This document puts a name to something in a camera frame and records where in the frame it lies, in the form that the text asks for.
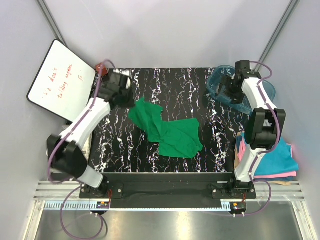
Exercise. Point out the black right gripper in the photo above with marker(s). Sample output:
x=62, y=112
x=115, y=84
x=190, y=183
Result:
x=236, y=98

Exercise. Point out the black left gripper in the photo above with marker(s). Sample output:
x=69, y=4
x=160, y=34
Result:
x=131, y=102

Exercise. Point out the green t-shirt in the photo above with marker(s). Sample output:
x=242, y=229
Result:
x=176, y=139

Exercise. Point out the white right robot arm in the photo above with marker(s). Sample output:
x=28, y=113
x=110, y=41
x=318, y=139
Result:
x=264, y=127

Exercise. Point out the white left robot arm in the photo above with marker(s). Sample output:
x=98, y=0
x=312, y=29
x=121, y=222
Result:
x=65, y=150

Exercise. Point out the clear blue plastic bin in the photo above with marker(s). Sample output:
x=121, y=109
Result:
x=242, y=88

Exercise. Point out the small red-brown box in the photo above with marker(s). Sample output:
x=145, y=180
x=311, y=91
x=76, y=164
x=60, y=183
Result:
x=101, y=69

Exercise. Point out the white whiteboard with red writing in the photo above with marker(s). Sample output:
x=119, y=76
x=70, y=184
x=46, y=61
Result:
x=63, y=83

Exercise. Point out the spiral bound manual booklet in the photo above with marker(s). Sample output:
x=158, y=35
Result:
x=86, y=150

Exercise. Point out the folded pink t-shirt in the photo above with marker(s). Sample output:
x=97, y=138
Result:
x=265, y=172

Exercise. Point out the folded tan t-shirt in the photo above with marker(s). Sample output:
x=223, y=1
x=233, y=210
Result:
x=283, y=179

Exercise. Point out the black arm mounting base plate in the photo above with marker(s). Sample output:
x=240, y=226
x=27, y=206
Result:
x=171, y=203

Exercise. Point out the white slotted cable duct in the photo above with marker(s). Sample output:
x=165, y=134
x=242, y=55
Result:
x=77, y=205

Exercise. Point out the aluminium frame rail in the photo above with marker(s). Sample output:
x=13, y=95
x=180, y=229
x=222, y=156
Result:
x=260, y=191

